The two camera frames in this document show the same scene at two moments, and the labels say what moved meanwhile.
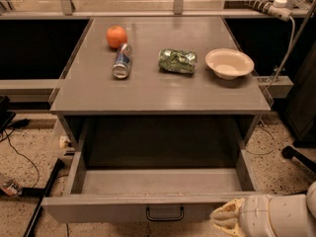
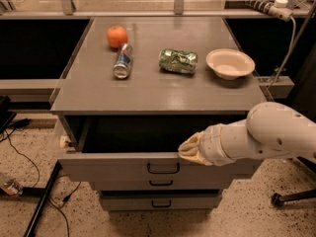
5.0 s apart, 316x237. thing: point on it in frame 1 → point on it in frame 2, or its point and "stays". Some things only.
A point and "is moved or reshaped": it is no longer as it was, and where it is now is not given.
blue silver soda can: (121, 65) stays
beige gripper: (256, 215) → (210, 144)
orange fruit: (117, 36) stays
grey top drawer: (152, 169) is moved or reshaped
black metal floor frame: (42, 193) stays
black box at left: (5, 115) stays
